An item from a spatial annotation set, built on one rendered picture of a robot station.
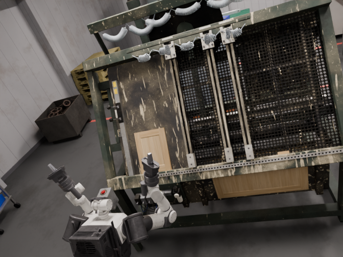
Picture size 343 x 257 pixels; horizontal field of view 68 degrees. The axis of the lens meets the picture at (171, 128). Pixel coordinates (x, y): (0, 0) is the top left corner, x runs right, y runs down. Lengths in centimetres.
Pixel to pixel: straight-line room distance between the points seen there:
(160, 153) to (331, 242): 175
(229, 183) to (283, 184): 52
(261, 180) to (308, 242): 68
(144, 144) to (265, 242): 152
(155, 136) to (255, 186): 115
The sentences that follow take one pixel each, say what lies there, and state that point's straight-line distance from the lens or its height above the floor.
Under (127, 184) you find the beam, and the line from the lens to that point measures 261.
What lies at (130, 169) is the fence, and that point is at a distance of 257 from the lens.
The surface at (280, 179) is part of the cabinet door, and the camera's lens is 278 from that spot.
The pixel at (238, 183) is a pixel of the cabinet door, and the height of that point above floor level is 44.
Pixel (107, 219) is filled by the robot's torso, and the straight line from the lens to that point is 166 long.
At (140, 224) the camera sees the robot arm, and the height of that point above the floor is 134.
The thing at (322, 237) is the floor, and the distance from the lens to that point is 293.
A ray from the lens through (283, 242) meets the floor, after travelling 288.
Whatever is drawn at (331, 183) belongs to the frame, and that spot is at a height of 18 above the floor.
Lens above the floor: 245
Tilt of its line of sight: 31 degrees down
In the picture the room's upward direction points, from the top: 20 degrees counter-clockwise
